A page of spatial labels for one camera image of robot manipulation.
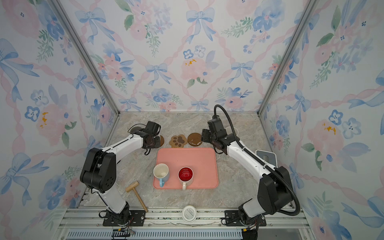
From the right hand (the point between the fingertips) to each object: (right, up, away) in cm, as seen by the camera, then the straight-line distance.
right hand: (207, 133), depth 86 cm
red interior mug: (-13, -24, +1) cm, 27 cm away
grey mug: (-46, +2, +10) cm, 47 cm away
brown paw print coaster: (-19, -7, +17) cm, 26 cm away
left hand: (-32, -6, +10) cm, 34 cm away
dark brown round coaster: (-7, -5, +18) cm, 20 cm away
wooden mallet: (-44, -30, -4) cm, 53 cm away
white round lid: (-10, -37, -15) cm, 42 cm away
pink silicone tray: (-2, -18, +8) cm, 20 cm away
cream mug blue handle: (-27, -22, 0) cm, 35 cm away
